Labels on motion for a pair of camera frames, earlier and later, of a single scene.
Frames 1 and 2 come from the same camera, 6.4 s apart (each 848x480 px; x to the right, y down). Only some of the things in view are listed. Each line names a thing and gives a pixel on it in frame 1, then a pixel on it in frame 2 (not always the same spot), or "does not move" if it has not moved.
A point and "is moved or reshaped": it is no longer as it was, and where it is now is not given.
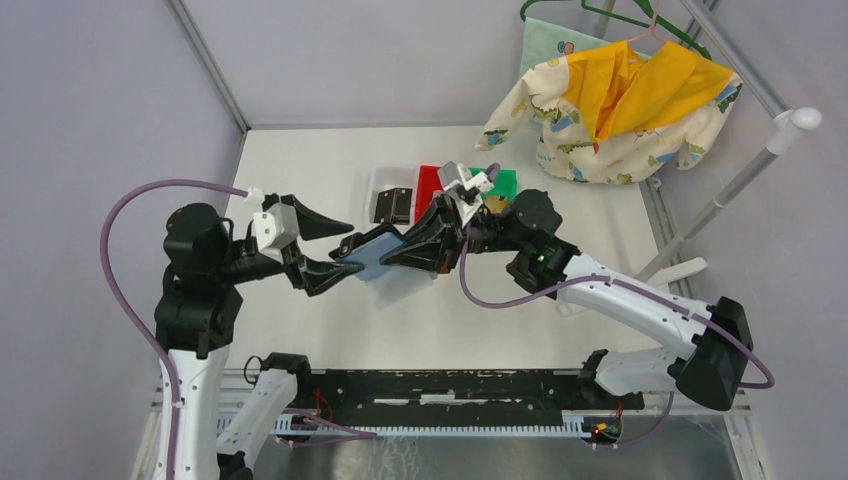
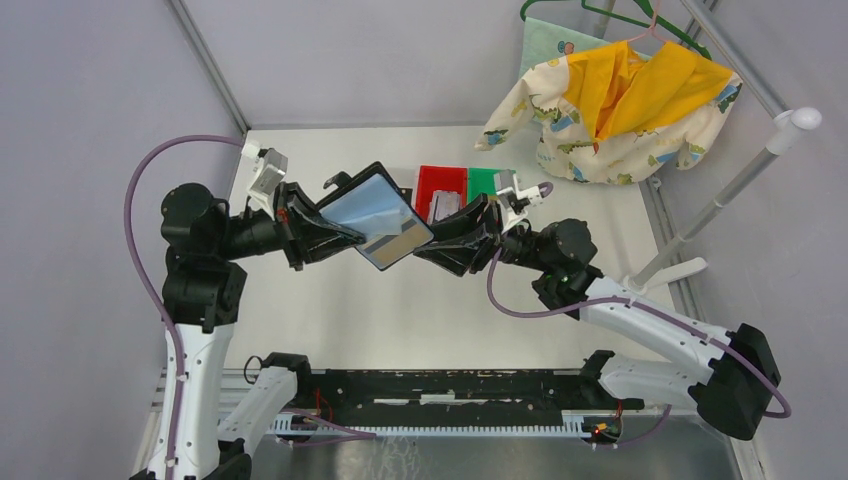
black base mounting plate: x=419 y=397 does not move
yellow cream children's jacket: x=604 y=112 does not move
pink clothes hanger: x=653 y=24 does not move
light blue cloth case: x=369 y=248 is moved or reshaped
